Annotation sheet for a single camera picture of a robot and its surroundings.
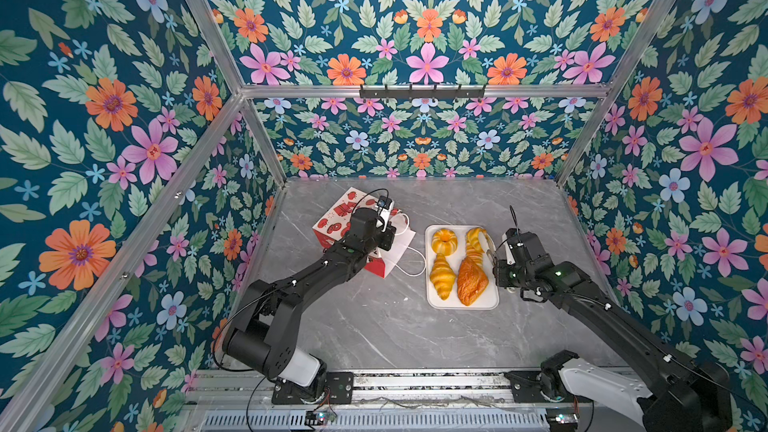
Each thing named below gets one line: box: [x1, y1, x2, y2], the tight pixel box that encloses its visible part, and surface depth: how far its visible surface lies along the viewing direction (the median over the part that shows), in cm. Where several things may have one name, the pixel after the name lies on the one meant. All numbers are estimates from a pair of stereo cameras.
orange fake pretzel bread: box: [457, 256, 489, 306], surface depth 88 cm
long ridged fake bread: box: [465, 227, 487, 268], surface depth 96 cm
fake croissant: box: [429, 253, 456, 301], surface depth 91 cm
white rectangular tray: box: [425, 225, 500, 310], surface depth 91 cm
